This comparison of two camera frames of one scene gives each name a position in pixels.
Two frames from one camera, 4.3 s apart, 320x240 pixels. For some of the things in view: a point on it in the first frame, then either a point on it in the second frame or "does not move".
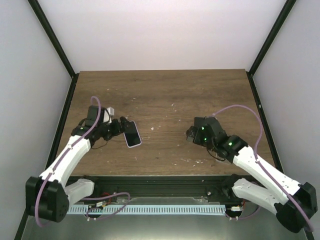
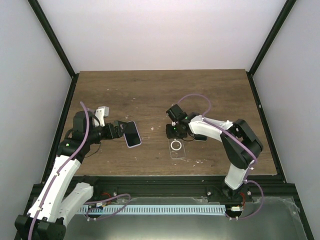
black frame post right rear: x=267 y=42 does not move
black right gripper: x=192 y=131 to x=169 y=135
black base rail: x=161 y=186 does not move
